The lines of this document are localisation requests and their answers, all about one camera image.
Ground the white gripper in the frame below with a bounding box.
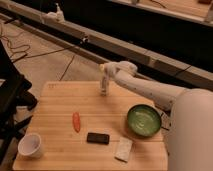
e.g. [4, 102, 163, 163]
[100, 63, 116, 96]

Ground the black rectangular block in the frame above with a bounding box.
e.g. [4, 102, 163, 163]
[87, 132, 110, 144]

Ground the black chair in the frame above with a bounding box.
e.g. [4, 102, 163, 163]
[0, 41, 37, 165]

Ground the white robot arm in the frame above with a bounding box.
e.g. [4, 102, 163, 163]
[100, 61, 213, 171]

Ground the white paper cup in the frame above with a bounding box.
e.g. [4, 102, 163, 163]
[18, 133, 44, 158]

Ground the white object on beam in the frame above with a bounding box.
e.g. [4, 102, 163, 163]
[46, 4, 65, 22]

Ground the black floor cable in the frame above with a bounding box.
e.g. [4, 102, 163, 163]
[0, 34, 89, 82]

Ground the green bowl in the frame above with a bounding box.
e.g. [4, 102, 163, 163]
[127, 104, 162, 137]

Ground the orange carrot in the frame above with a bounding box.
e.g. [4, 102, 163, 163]
[72, 112, 81, 132]

